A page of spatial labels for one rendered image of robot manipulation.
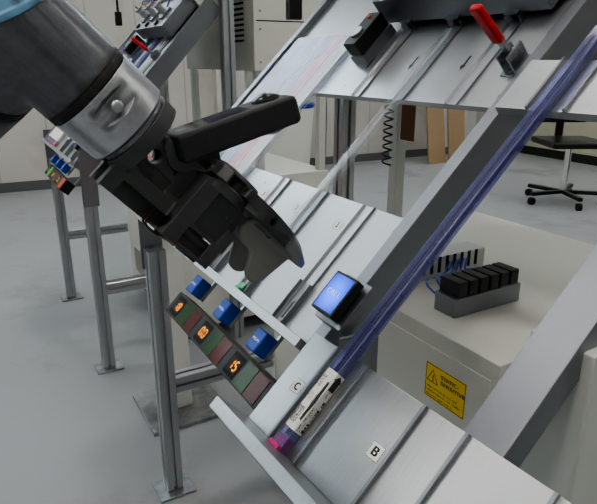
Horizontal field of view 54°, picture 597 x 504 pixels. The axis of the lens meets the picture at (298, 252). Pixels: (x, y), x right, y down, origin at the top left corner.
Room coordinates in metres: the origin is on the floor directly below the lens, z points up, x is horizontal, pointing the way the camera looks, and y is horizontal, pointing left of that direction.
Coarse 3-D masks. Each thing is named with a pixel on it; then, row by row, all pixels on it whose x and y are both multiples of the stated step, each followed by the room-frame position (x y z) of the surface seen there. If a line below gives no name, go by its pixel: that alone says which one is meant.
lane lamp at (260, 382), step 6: (258, 378) 0.62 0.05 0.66; (264, 378) 0.62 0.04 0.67; (252, 384) 0.62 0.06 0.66; (258, 384) 0.62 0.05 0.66; (264, 384) 0.61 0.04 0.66; (246, 390) 0.62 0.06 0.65; (252, 390) 0.62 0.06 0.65; (258, 390) 0.61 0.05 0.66; (246, 396) 0.61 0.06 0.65; (252, 396) 0.61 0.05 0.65; (258, 396) 0.60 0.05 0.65; (252, 402) 0.60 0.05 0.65
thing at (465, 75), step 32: (352, 0) 1.32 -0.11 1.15; (320, 32) 1.31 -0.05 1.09; (416, 32) 1.02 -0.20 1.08; (480, 32) 0.90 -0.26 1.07; (512, 32) 0.84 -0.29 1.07; (544, 32) 0.80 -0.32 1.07; (352, 64) 1.09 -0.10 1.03; (384, 64) 1.01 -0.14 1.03; (416, 64) 0.94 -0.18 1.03; (448, 64) 0.88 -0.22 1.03; (480, 64) 0.83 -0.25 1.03; (320, 96) 1.10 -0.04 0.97; (352, 96) 1.00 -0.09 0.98; (384, 96) 0.93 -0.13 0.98; (416, 96) 0.87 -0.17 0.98; (448, 96) 0.82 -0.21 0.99; (480, 96) 0.77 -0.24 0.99
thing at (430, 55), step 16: (448, 32) 0.93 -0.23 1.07; (432, 48) 0.93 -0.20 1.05; (416, 80) 0.90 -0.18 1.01; (400, 96) 0.89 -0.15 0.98; (384, 112) 0.87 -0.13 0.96; (368, 128) 0.87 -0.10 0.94; (352, 144) 0.86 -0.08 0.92; (352, 160) 0.85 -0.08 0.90; (336, 176) 0.83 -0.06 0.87; (320, 192) 0.82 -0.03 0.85; (304, 208) 0.81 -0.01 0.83; (288, 224) 0.80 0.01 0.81
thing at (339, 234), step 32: (288, 192) 0.89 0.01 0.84; (320, 224) 0.78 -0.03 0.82; (352, 224) 0.73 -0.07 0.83; (384, 224) 0.69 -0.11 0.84; (224, 256) 0.86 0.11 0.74; (320, 256) 0.72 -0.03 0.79; (352, 256) 0.68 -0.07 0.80; (256, 288) 0.75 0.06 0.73; (288, 288) 0.71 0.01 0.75; (320, 288) 0.67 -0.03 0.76; (288, 320) 0.66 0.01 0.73; (320, 320) 0.63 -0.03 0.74
